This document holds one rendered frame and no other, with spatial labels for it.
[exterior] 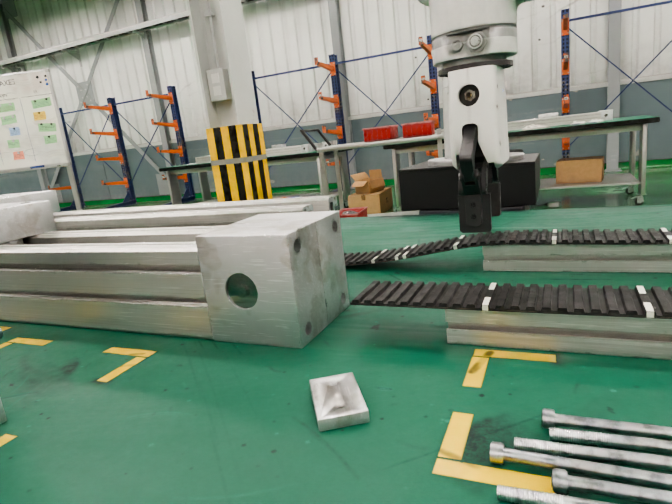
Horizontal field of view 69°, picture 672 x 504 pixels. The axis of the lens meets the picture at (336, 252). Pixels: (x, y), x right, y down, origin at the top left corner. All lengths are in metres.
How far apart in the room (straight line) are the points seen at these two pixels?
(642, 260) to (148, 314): 0.48
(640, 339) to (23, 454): 0.39
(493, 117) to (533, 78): 7.63
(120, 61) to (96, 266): 11.17
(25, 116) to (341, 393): 6.09
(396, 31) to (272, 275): 8.24
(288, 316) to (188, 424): 0.12
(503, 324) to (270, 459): 0.19
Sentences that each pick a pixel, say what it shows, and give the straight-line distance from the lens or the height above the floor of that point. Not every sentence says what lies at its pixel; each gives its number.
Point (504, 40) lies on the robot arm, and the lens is 0.53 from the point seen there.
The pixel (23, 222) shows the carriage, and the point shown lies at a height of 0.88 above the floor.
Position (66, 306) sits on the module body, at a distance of 0.58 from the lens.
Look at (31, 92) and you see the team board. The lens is 6.26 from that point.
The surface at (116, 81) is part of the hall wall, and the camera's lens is 11.77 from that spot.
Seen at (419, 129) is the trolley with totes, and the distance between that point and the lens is 3.54.
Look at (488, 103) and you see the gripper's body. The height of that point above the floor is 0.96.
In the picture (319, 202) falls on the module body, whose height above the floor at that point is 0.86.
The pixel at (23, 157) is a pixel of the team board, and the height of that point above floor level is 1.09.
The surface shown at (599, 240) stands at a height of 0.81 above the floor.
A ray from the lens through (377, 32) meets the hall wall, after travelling 8.63.
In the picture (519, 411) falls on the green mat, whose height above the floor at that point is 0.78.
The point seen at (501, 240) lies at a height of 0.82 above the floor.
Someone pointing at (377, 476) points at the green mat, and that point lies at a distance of 0.26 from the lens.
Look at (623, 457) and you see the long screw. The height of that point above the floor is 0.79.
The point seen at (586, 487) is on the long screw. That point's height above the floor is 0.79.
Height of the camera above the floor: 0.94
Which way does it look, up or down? 13 degrees down
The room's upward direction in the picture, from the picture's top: 7 degrees counter-clockwise
